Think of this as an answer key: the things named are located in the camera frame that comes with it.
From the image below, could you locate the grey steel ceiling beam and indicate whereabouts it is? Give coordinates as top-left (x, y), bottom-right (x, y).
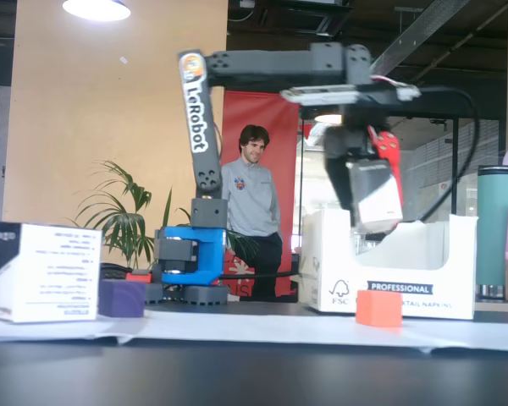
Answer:
top-left (367, 0), bottom-right (508, 85)

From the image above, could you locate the purple cube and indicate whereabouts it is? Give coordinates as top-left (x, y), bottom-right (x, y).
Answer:
top-left (97, 278), bottom-right (147, 318)

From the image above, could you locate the grey robot base mount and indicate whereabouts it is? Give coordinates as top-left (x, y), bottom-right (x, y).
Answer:
top-left (125, 270), bottom-right (229, 306)

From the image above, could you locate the red banner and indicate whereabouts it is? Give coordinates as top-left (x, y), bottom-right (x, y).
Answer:
top-left (222, 90), bottom-right (301, 297)

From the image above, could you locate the bar-shaped gripper camera board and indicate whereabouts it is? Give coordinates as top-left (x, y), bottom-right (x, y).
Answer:
top-left (279, 82), bottom-right (422, 106)

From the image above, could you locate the orange cube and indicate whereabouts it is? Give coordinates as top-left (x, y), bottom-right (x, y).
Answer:
top-left (355, 289), bottom-right (404, 328)

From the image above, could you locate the potted palm plant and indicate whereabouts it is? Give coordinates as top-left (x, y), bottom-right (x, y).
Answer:
top-left (69, 159), bottom-right (191, 283)

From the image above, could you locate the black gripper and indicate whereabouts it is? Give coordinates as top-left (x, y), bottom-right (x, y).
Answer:
top-left (323, 103), bottom-right (405, 226)

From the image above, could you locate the teal tumbler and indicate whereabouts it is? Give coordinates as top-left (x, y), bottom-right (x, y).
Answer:
top-left (476, 164), bottom-right (508, 299)

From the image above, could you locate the black pendant lamp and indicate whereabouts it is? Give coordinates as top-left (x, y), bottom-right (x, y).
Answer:
top-left (313, 110), bottom-right (344, 125)

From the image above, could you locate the black camera cable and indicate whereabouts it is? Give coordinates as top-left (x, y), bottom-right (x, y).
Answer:
top-left (218, 85), bottom-right (480, 281)

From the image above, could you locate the white cardboard napkin box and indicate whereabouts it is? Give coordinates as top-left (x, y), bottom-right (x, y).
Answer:
top-left (300, 209), bottom-right (478, 321)

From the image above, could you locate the man in grey sweater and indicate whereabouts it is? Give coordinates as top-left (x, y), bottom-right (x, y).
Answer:
top-left (220, 124), bottom-right (284, 302)

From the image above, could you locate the black and white box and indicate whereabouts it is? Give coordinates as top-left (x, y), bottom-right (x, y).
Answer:
top-left (347, 158), bottom-right (403, 228)
top-left (0, 220), bottom-right (103, 325)

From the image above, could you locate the white pendant lamp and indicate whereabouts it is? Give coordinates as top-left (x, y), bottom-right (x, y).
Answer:
top-left (62, 0), bottom-right (132, 23)

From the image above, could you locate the white paper sheet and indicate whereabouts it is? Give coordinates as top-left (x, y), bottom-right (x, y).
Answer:
top-left (0, 310), bottom-right (508, 354)

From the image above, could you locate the red white servo wire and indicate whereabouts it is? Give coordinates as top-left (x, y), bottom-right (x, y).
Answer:
top-left (371, 74), bottom-right (412, 93)

